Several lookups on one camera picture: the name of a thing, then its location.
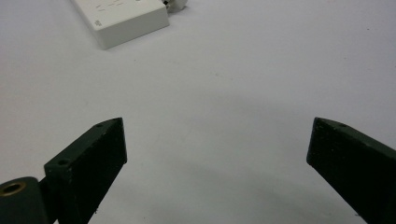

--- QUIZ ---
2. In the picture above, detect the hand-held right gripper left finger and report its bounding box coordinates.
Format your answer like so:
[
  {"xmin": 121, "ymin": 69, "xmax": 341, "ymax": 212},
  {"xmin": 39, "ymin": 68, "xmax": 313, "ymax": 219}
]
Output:
[{"xmin": 43, "ymin": 117, "xmax": 128, "ymax": 224}]

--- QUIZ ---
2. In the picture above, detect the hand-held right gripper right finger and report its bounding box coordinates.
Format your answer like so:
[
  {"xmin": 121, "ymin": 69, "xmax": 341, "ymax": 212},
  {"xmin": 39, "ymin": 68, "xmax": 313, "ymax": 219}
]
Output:
[{"xmin": 305, "ymin": 117, "xmax": 396, "ymax": 224}]

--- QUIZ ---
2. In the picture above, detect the white power strip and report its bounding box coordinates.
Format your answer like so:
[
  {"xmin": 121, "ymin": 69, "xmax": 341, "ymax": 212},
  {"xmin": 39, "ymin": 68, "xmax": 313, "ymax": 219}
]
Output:
[{"xmin": 70, "ymin": 0, "xmax": 171, "ymax": 50}]

